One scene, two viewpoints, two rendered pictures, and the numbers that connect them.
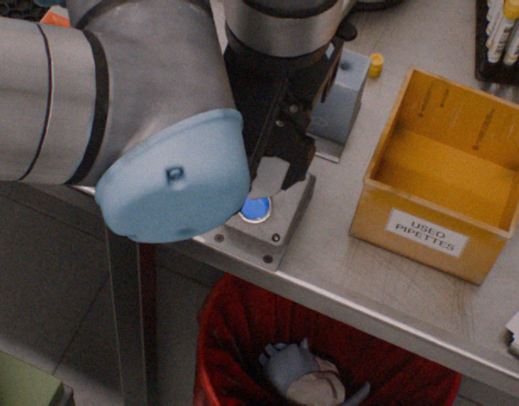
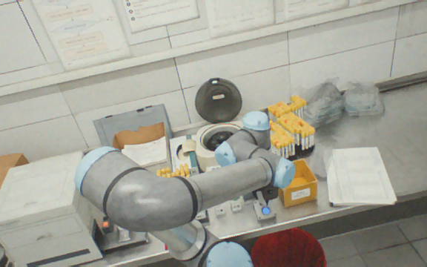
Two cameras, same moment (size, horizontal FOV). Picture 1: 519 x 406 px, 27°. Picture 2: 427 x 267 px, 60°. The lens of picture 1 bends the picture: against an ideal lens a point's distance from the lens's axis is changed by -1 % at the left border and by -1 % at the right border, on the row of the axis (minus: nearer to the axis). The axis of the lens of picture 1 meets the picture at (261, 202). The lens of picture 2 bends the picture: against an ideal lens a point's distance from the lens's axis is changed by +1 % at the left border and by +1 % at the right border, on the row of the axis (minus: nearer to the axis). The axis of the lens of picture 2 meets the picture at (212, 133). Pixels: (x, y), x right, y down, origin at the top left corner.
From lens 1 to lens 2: 0.55 m
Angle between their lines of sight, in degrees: 27
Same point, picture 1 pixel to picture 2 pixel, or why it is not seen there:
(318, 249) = (282, 214)
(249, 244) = (268, 222)
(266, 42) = not seen: hidden behind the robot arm
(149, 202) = (285, 175)
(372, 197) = (286, 193)
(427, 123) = not seen: hidden behind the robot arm
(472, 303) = (319, 203)
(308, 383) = not seen: outside the picture
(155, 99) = (273, 159)
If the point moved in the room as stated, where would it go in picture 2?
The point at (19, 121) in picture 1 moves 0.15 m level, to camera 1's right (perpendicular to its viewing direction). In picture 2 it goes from (262, 170) to (314, 146)
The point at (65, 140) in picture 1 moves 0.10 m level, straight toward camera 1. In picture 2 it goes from (268, 171) to (304, 189)
